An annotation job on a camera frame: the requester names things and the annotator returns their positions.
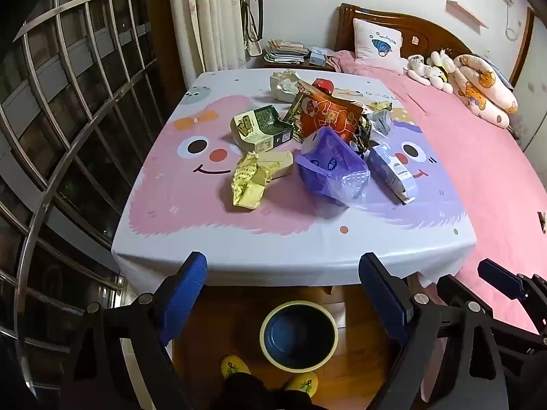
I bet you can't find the white crumpled paper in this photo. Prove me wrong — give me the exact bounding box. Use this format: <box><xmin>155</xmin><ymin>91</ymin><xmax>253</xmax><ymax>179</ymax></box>
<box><xmin>269</xmin><ymin>69</ymin><xmax>306</xmax><ymax>101</ymax></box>

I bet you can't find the wooden headboard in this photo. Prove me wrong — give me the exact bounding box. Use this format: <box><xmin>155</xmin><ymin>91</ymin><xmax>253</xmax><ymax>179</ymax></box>
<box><xmin>333</xmin><ymin>3</ymin><xmax>535</xmax><ymax>86</ymax></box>

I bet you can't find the orange snack bag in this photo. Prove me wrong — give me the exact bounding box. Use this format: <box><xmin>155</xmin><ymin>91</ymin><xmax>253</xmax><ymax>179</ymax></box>
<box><xmin>290</xmin><ymin>81</ymin><xmax>364</xmax><ymax>144</ymax></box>

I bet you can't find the dark foil wrapper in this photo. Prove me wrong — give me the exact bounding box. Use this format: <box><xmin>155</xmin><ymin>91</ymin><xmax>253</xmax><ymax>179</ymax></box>
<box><xmin>348</xmin><ymin>115</ymin><xmax>372</xmax><ymax>154</ymax></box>

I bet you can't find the pink wall shelf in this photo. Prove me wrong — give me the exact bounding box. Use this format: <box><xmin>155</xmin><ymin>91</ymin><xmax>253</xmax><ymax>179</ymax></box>
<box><xmin>445</xmin><ymin>0</ymin><xmax>489</xmax><ymax>28</ymax></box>

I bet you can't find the wooden nightstand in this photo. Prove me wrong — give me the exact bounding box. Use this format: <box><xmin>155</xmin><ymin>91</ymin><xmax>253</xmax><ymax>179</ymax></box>
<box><xmin>252</xmin><ymin>53</ymin><xmax>338</xmax><ymax>73</ymax></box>

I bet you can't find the green yellow carton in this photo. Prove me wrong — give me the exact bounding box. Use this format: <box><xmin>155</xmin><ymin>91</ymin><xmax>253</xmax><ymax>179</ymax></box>
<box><xmin>231</xmin><ymin>105</ymin><xmax>295</xmax><ymax>154</ymax></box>

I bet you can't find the cartoon printed tablecloth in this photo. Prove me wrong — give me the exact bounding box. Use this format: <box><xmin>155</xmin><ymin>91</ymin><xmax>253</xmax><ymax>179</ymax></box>
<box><xmin>111</xmin><ymin>68</ymin><xmax>477</xmax><ymax>289</ymax></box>

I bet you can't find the white wall cable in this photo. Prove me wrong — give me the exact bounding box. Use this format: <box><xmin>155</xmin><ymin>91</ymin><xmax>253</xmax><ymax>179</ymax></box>
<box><xmin>504</xmin><ymin>0</ymin><xmax>520</xmax><ymax>41</ymax></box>

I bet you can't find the cream box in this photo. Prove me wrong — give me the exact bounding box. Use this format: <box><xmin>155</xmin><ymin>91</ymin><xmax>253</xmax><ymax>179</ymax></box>
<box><xmin>256</xmin><ymin>149</ymin><xmax>295</xmax><ymax>180</ymax></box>

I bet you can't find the rolled bear print blanket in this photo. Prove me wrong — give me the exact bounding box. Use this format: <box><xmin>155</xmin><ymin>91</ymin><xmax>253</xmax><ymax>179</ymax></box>
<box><xmin>453</xmin><ymin>53</ymin><xmax>519</xmax><ymax>128</ymax></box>

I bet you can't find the blue cream trash bin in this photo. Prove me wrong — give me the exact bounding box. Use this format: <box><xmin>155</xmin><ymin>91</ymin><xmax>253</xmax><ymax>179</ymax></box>
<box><xmin>260</xmin><ymin>300</ymin><xmax>339</xmax><ymax>371</ymax></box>

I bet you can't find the stack of papers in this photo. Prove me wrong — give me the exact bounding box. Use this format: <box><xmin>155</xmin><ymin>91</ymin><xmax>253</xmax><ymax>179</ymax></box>
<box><xmin>263</xmin><ymin>39</ymin><xmax>310</xmax><ymax>66</ymax></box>

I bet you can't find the metal window grille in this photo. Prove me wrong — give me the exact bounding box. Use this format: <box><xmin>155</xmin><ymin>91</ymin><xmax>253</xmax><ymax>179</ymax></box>
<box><xmin>0</xmin><ymin>0</ymin><xmax>189</xmax><ymax>394</ymax></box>

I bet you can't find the white yellow plush toy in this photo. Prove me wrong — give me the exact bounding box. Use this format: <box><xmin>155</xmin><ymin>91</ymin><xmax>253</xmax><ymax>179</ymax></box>
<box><xmin>427</xmin><ymin>50</ymin><xmax>456</xmax><ymax>94</ymax></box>

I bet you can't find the person's dark pant leg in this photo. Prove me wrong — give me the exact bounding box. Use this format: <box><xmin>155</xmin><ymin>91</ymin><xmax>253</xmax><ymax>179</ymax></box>
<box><xmin>209</xmin><ymin>371</ymin><xmax>317</xmax><ymax>410</ymax></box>

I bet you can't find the beige handbag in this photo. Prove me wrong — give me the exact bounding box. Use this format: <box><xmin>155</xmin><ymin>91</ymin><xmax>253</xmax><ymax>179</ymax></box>
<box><xmin>241</xmin><ymin>0</ymin><xmax>263</xmax><ymax>56</ymax></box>

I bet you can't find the cream curtain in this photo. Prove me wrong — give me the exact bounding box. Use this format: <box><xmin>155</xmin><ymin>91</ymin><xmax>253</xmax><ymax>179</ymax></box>
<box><xmin>169</xmin><ymin>0</ymin><xmax>249</xmax><ymax>88</ymax></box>

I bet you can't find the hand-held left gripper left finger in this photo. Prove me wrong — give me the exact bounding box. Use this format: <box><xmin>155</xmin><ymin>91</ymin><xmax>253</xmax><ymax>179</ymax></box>
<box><xmin>60</xmin><ymin>251</ymin><xmax>209</xmax><ymax>410</ymax></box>

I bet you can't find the yellow slipper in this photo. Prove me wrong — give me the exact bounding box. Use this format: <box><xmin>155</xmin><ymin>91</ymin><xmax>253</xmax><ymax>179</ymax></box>
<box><xmin>220</xmin><ymin>354</ymin><xmax>252</xmax><ymax>380</ymax></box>
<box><xmin>284</xmin><ymin>371</ymin><xmax>319</xmax><ymax>396</ymax></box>

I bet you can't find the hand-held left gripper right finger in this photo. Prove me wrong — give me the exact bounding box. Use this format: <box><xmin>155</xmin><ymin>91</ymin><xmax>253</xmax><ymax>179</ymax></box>
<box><xmin>358</xmin><ymin>253</ymin><xmax>509</xmax><ymax>410</ymax></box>

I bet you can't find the pink bed blanket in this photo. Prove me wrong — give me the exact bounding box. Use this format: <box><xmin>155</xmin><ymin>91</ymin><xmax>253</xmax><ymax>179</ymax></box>
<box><xmin>331</xmin><ymin>50</ymin><xmax>547</xmax><ymax>402</ymax></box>

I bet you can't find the yellow crumpled wrapper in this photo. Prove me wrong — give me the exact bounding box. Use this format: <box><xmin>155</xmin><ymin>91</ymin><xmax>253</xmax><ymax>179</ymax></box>
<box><xmin>231</xmin><ymin>151</ymin><xmax>278</xmax><ymax>211</ymax></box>

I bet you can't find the lavender milk carton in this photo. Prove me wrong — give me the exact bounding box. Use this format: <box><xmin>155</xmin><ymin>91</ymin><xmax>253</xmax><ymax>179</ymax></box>
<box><xmin>366</xmin><ymin>143</ymin><xmax>418</xmax><ymax>205</ymax></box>

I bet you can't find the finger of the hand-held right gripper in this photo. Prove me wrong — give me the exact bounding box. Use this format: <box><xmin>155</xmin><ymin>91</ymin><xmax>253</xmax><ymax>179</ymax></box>
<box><xmin>435</xmin><ymin>274</ymin><xmax>547</xmax><ymax>342</ymax></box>
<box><xmin>477</xmin><ymin>258</ymin><xmax>547</xmax><ymax>308</ymax></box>

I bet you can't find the purple plastic bag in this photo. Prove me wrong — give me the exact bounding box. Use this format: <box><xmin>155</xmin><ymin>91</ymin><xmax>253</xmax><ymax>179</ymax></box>
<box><xmin>294</xmin><ymin>127</ymin><xmax>372</xmax><ymax>209</ymax></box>

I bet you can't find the pink white printed pillow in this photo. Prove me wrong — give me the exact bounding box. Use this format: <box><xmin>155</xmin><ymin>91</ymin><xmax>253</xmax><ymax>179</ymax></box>
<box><xmin>352</xmin><ymin>18</ymin><xmax>404</xmax><ymax>73</ymax></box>

